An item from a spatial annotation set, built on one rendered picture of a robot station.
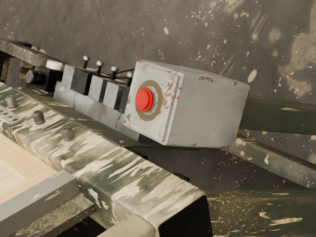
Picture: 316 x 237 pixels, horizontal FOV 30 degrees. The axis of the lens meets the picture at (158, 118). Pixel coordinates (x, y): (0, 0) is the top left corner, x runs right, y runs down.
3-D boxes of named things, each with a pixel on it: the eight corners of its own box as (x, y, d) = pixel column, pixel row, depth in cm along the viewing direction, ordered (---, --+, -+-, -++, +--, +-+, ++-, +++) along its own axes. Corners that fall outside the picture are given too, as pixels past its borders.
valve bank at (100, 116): (216, 91, 135) (135, 80, 119) (200, 150, 137) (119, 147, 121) (95, 49, 171) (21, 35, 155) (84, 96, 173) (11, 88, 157)
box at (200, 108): (254, 85, 104) (181, 73, 92) (237, 149, 106) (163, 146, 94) (207, 70, 112) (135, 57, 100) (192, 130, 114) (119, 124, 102)
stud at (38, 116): (47, 122, 137) (43, 111, 135) (38, 126, 136) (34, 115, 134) (42, 119, 139) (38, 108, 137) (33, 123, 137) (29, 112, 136)
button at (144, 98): (161, 91, 96) (152, 90, 94) (156, 115, 96) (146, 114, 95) (146, 86, 99) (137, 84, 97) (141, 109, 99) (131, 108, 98)
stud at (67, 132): (76, 139, 127) (73, 127, 126) (67, 144, 126) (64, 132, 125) (71, 135, 129) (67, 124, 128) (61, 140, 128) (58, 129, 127)
